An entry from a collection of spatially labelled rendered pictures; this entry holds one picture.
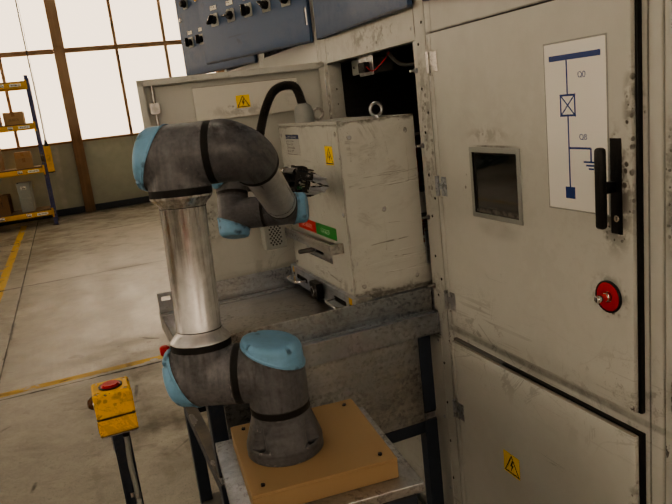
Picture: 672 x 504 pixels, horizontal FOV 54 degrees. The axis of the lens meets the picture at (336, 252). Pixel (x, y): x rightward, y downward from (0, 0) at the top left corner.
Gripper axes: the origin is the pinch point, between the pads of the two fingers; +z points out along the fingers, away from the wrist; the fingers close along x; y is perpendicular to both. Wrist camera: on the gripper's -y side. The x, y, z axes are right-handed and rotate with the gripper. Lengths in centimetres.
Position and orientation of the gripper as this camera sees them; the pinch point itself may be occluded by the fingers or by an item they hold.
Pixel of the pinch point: (322, 185)
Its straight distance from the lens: 181.7
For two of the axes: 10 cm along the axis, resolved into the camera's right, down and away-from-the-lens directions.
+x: 0.9, -9.9, -0.7
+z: 7.9, 0.3, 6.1
